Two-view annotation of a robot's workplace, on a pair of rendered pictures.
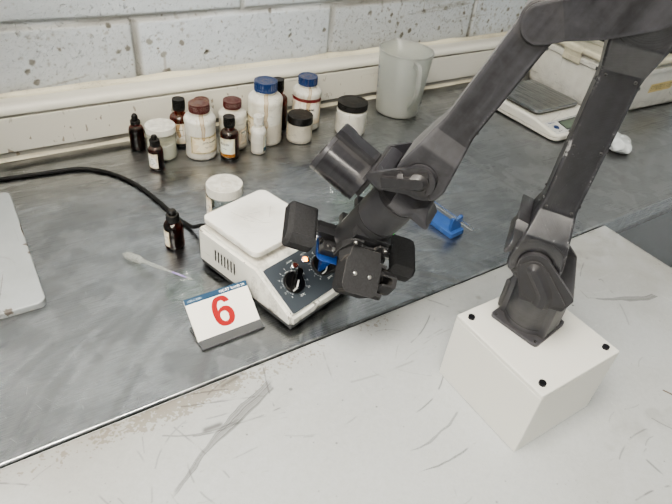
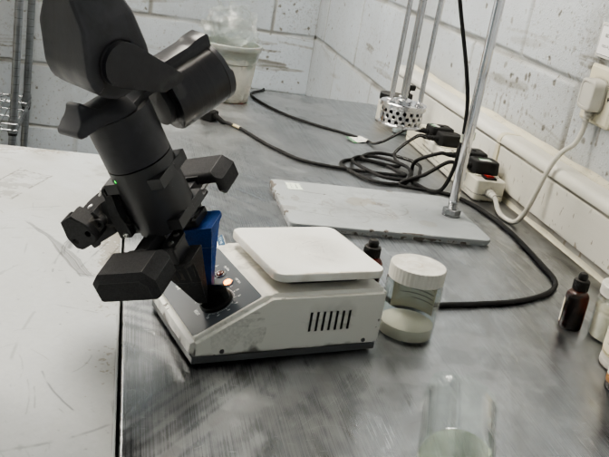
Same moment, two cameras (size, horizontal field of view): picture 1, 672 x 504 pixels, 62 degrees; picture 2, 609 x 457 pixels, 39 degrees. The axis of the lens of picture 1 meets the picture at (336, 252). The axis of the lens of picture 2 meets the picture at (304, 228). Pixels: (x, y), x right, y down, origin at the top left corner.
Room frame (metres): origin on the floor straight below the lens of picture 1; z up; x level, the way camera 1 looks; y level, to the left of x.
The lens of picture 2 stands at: (0.97, -0.63, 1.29)
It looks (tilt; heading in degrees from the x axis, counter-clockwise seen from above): 19 degrees down; 113
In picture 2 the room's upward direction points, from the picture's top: 10 degrees clockwise
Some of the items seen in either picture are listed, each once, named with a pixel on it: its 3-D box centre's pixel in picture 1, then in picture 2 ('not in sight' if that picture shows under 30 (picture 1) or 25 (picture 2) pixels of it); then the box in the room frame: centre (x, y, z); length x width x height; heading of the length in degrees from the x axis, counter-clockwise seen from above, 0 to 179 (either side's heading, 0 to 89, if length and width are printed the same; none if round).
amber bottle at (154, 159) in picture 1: (155, 151); (576, 299); (0.91, 0.36, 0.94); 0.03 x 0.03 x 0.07
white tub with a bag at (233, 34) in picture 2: not in sight; (228, 50); (0.02, 1.03, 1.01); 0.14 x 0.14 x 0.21
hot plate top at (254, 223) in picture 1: (259, 221); (306, 252); (0.66, 0.12, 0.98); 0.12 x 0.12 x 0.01; 52
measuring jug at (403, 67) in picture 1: (403, 83); not in sight; (1.30, -0.11, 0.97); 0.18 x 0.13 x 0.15; 17
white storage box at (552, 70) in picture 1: (610, 65); not in sight; (1.64, -0.71, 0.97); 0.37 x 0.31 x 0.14; 124
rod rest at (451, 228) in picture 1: (438, 213); not in sight; (0.84, -0.17, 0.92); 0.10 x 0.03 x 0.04; 42
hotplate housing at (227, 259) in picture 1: (271, 252); (276, 293); (0.65, 0.10, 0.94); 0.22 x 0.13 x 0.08; 52
